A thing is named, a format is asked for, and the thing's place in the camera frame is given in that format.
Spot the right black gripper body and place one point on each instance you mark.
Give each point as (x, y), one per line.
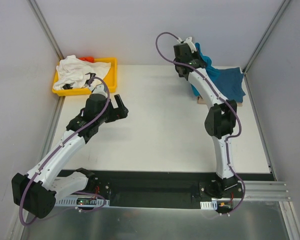
(181, 50)

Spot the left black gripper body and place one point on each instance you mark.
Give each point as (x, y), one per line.
(116, 113)

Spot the teal blue t-shirt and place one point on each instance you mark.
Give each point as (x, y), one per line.
(213, 73)

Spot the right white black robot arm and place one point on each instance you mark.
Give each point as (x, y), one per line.
(221, 118)

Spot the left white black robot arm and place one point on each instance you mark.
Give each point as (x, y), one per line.
(38, 190)

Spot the white printed t-shirt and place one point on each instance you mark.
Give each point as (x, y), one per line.
(75, 73)

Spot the orange garment in bin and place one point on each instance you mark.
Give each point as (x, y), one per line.
(89, 59)

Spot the folded dark blue t-shirt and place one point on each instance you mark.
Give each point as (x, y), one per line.
(229, 82)

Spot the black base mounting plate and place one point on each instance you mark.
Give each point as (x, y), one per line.
(159, 189)

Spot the left slotted cable duct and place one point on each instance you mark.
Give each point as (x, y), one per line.
(86, 202)

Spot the slotted cable duct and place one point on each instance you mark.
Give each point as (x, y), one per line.
(86, 202)
(209, 205)

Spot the right aluminium frame post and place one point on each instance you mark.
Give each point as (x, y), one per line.
(267, 33)

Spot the aluminium frame post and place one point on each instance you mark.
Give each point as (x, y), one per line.
(267, 33)
(46, 28)

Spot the left aluminium frame post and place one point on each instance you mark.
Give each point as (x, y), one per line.
(46, 28)

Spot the right slotted cable duct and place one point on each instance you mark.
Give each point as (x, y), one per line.
(209, 205)

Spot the aluminium extrusion rail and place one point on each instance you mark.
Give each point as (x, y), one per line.
(267, 191)

